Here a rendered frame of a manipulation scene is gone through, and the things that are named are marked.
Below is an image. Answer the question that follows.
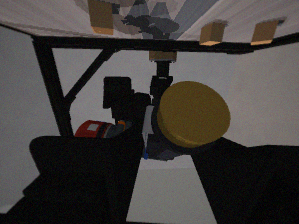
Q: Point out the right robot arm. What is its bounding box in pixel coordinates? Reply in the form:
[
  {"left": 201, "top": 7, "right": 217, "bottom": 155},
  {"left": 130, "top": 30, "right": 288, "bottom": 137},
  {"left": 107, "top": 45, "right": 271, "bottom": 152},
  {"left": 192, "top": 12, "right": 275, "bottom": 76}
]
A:
[{"left": 125, "top": 61, "right": 173, "bottom": 126}]

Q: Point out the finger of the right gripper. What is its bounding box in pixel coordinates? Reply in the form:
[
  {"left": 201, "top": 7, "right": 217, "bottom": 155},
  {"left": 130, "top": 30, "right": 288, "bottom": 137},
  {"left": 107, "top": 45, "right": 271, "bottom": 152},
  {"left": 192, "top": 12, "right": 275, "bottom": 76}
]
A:
[{"left": 103, "top": 84, "right": 130, "bottom": 109}]

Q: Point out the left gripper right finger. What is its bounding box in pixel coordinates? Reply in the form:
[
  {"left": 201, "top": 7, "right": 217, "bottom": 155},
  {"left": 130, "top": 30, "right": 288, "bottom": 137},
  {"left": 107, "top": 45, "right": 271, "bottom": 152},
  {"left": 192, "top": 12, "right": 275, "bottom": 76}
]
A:
[{"left": 191, "top": 137, "right": 299, "bottom": 224}]

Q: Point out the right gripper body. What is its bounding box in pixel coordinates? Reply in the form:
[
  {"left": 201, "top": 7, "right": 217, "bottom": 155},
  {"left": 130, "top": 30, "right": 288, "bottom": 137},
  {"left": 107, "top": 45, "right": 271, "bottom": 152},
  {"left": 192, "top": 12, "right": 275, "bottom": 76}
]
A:
[{"left": 103, "top": 76, "right": 133, "bottom": 126}]

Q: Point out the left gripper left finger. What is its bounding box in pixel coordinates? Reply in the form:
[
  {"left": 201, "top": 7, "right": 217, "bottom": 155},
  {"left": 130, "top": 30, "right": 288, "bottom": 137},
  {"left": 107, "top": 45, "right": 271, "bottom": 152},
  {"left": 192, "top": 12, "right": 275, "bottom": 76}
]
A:
[{"left": 29, "top": 120, "right": 144, "bottom": 221}]

